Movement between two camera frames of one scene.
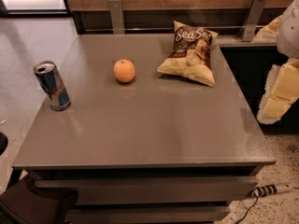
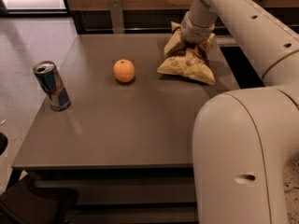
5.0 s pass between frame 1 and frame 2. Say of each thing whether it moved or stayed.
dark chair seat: stayed
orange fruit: stayed
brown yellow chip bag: moved
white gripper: moved
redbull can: stayed
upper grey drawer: stayed
